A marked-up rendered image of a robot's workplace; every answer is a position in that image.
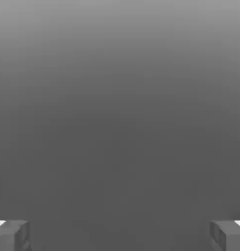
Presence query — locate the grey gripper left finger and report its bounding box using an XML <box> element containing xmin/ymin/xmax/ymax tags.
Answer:
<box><xmin>0</xmin><ymin>219</ymin><xmax>32</xmax><ymax>251</ymax></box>

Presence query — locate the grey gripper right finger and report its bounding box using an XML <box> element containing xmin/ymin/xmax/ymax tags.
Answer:
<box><xmin>209</xmin><ymin>219</ymin><xmax>240</xmax><ymax>251</ymax></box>

